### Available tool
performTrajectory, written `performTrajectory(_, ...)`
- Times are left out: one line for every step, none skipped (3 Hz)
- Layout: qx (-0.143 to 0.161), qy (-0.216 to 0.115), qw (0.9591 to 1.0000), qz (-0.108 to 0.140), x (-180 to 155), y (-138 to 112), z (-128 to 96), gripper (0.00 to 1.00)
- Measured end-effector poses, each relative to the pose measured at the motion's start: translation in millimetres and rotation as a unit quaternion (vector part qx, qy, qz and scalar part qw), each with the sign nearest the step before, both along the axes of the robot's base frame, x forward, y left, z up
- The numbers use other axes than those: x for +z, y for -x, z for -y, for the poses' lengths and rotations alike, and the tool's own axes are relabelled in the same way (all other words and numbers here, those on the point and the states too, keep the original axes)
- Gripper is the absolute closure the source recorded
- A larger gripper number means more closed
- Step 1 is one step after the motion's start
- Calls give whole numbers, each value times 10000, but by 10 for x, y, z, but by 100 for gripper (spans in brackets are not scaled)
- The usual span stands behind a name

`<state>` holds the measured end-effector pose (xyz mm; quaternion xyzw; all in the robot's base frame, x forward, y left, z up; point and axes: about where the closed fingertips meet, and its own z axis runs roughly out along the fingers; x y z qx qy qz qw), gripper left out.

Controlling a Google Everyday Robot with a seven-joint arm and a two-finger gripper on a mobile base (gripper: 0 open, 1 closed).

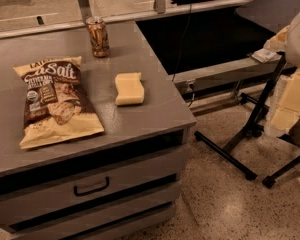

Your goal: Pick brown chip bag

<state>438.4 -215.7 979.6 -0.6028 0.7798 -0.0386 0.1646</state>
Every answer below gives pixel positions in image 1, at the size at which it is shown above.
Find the yellow sponge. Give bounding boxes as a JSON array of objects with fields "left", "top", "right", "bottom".
[{"left": 115, "top": 72, "right": 145, "bottom": 106}]

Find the brown chip bag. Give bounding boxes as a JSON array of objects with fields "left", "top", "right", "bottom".
[{"left": 14, "top": 56, "right": 104, "bottom": 149}]

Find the grey side bench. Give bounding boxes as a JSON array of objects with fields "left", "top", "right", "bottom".
[{"left": 172, "top": 57, "right": 280, "bottom": 95}]

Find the black hanging cable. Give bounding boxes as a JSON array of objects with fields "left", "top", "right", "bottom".
[{"left": 170, "top": 3, "right": 193, "bottom": 82}]

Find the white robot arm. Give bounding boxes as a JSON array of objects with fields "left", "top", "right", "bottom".
[{"left": 264, "top": 12, "right": 300, "bottom": 148}]

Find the small white packet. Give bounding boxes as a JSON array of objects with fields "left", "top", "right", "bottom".
[{"left": 251, "top": 48, "right": 280, "bottom": 63}]

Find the black drawer handle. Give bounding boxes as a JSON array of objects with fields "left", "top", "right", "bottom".
[{"left": 73, "top": 177, "right": 110, "bottom": 197}]

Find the gold drink can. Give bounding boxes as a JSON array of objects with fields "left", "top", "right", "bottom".
[{"left": 86, "top": 16, "right": 110, "bottom": 58}]

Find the black folding stand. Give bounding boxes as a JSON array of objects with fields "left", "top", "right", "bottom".
[{"left": 194, "top": 0, "right": 300, "bottom": 181}]

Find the grey drawer cabinet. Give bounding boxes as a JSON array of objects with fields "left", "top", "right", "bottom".
[{"left": 0, "top": 23, "right": 196, "bottom": 240}]

